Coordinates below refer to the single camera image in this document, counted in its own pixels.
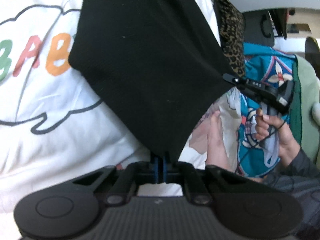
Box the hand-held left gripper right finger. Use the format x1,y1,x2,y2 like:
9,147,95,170
162,156,247,205

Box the black garment with floral lining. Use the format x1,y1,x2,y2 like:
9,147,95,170
67,0,237,163

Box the person's right hand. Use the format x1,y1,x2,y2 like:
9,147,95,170
254,107,300,165

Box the teal printed cloth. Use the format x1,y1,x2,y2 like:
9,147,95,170
235,42,300,178

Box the white bear printed blanket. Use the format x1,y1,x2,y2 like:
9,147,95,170
0,0,223,198

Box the black bag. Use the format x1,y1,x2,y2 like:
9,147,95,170
260,12,275,39

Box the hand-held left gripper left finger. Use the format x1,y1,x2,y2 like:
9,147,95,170
72,156,159,204

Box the leopard print cloth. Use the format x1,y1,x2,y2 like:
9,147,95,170
214,0,247,78

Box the light green cloth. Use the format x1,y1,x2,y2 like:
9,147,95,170
292,55,320,155

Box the round black gold-rimmed table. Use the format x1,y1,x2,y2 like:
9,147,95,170
305,36,320,78

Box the person's right forearm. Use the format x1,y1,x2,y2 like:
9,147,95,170
262,147,320,195

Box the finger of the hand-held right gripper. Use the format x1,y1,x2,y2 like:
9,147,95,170
222,72,242,85

